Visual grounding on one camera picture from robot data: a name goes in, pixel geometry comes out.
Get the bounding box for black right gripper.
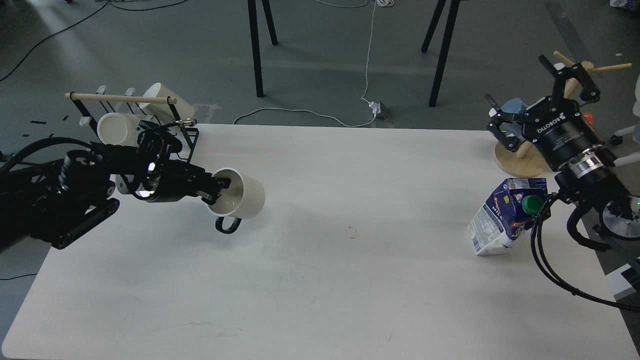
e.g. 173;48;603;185
486;54;607;173

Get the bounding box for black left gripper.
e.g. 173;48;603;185
131;161;232;206

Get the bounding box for white mug black handle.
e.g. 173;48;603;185
208;167;266;234

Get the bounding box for blue white milk carton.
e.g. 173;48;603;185
467;177;547;256

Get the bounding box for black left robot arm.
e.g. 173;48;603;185
0;120;232;251

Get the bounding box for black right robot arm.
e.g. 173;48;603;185
486;55;639;313

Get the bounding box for cream cup in rack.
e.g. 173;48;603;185
138;82;195;131

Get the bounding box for white cup in rack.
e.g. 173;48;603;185
97;112;143;147

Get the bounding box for blue mug on tree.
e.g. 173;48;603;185
499;97;528;140

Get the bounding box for orange mug on tree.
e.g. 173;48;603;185
582;112;594;125

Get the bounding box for wooden mug tree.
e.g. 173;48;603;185
493;51;633;178

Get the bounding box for white chair base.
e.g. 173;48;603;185
609;75;640;168

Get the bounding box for black table legs right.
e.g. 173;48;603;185
420;0;461;108

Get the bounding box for black table legs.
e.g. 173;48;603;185
420;0;461;108
247;0;279;99

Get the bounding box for white power adapter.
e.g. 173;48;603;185
368;101;391;121

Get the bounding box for black table legs left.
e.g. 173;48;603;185
247;0;279;99

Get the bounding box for black wire cup rack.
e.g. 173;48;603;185
64;86;199;163

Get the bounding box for white power cable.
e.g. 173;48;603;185
233;0;396;129

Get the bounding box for black floor cable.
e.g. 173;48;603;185
0;0;188;84

